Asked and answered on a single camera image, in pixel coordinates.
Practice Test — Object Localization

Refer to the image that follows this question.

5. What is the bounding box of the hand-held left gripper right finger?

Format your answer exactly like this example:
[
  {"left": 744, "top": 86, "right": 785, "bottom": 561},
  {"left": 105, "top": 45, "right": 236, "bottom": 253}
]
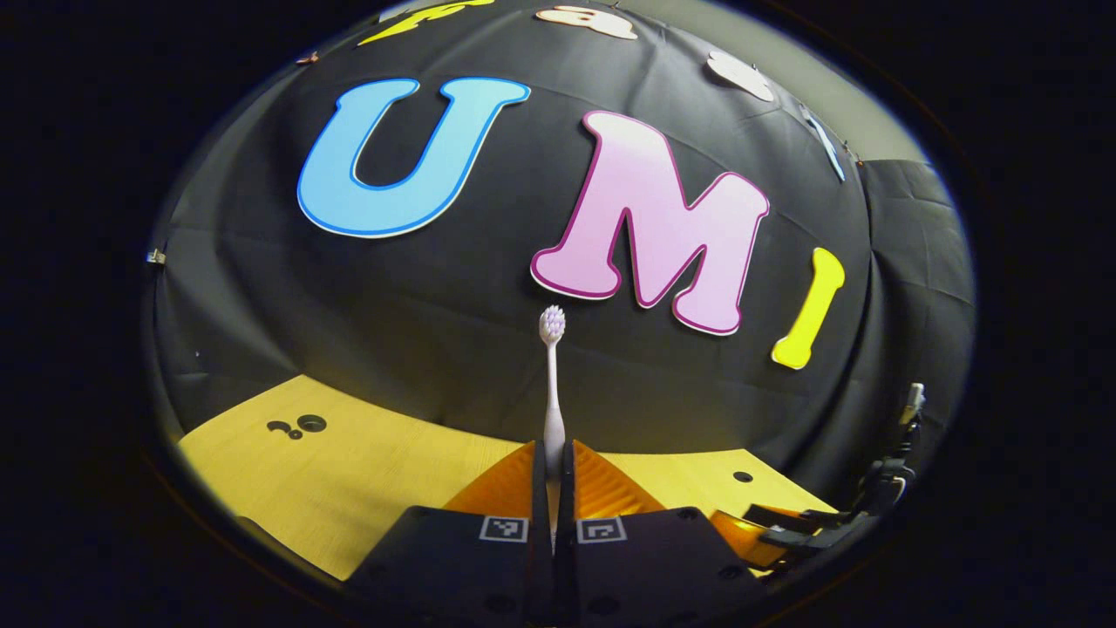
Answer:
[{"left": 555, "top": 440, "right": 772, "bottom": 628}]

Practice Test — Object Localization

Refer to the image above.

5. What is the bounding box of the black backdrop cloth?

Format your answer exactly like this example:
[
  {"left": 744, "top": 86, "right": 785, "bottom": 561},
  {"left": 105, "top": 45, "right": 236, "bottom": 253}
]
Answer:
[{"left": 144, "top": 0, "right": 975, "bottom": 511}]

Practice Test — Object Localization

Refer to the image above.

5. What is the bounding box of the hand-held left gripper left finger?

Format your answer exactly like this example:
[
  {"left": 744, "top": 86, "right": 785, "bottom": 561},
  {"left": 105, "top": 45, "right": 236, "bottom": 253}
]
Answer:
[{"left": 344, "top": 440, "right": 555, "bottom": 628}]

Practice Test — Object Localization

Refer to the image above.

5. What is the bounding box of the pale pink toothbrush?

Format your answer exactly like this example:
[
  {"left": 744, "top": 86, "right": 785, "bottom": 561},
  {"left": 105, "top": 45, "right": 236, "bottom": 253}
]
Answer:
[{"left": 538, "top": 305, "right": 568, "bottom": 481}]

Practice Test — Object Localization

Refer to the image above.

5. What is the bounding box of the wooden desktop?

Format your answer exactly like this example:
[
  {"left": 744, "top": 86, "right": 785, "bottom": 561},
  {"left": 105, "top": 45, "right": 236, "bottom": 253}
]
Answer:
[{"left": 177, "top": 375, "right": 838, "bottom": 582}]

